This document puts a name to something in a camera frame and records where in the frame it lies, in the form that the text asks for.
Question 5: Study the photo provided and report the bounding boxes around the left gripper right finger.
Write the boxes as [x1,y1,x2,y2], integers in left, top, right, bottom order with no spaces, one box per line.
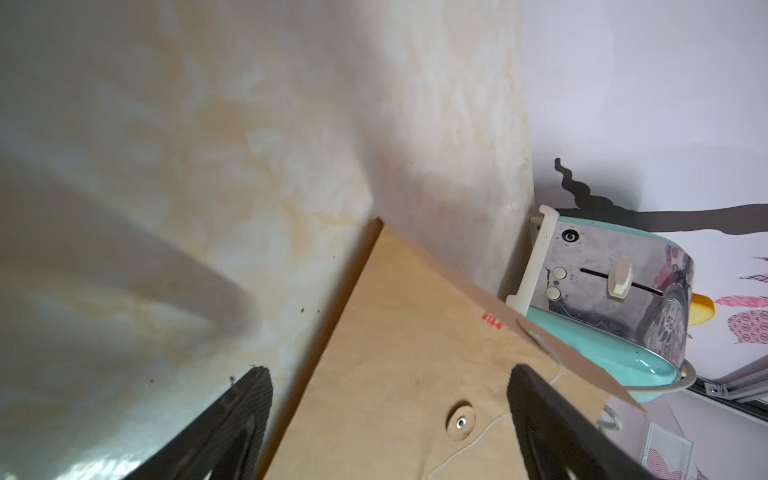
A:
[507,364,654,480]

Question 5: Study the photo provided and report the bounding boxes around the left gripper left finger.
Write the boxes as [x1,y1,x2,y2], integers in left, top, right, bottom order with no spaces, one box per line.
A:
[127,366,273,479]

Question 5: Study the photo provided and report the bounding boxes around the brown file bag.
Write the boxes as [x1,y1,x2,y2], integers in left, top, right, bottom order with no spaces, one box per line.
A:
[259,220,628,479]

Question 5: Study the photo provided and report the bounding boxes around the mint green toaster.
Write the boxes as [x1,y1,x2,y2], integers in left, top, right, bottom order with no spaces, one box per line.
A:
[506,206,697,403]

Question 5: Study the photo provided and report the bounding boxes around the yellow bread slice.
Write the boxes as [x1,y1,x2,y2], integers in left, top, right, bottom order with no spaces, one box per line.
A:
[688,294,716,327]

